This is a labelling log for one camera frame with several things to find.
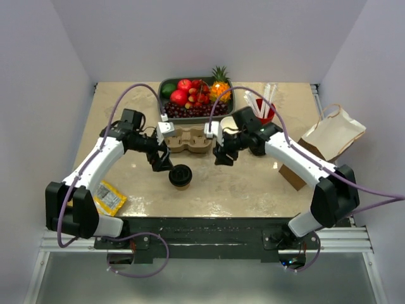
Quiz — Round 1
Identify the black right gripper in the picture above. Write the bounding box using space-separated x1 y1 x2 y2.
213 130 249 167

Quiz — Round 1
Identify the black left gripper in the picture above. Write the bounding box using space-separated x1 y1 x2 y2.
130 130 175 172

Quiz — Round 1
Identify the black cup lid top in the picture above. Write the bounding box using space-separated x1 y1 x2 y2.
168 164 192 184

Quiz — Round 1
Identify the black cup lid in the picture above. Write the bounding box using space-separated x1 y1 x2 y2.
168 164 192 184
249 139 266 157

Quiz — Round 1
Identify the brown paper cup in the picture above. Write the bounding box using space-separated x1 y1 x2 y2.
172 181 190 191
220 116 239 134

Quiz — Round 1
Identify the brown pulp cup carrier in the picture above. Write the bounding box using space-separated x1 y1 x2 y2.
165 126 212 154

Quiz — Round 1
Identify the brown white paper bag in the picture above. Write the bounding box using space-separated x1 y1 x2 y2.
278 103 367 191

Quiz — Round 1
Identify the black cup lid bottom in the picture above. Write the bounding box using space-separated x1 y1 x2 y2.
249 139 266 157

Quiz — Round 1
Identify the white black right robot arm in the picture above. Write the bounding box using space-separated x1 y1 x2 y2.
204 107 359 249

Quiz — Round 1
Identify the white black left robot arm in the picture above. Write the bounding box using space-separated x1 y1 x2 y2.
45 109 175 248

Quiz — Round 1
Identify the dark grape bunch right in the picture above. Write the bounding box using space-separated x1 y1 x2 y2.
185 102 228 117

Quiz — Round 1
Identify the dark grape bunch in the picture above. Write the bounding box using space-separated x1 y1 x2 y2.
164 101 189 118
185 102 228 117

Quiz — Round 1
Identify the dark grape bunch left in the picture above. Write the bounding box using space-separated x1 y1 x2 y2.
164 101 189 118

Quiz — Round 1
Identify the red ribbed straw cup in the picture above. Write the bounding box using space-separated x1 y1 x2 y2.
256 98 275 125

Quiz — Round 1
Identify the yellow chips bag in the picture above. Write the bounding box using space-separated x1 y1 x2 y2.
93 180 127 217

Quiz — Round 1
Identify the red apple front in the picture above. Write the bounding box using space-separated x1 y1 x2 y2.
170 89 188 106

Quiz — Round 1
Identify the red apple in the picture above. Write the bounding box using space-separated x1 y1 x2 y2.
170 89 188 106
177 79 192 93

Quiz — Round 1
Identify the strawberry bunch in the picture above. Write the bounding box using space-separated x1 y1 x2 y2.
184 79 210 109

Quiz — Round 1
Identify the green lime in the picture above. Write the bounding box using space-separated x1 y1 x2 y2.
161 83 177 99

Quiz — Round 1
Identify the orange pineapple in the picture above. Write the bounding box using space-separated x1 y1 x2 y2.
209 66 230 102

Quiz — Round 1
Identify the red apple back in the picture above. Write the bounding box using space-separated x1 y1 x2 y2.
177 79 192 93

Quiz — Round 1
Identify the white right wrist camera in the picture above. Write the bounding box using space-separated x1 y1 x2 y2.
204 121 220 139

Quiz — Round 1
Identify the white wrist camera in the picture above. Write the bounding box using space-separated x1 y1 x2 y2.
156 122 176 144
204 121 220 139

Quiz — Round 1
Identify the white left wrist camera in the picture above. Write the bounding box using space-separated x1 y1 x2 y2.
156 122 176 144

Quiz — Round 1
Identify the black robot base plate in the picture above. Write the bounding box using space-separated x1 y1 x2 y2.
94 217 320 263

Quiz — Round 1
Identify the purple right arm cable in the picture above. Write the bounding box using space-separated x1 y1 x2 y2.
208 87 405 273

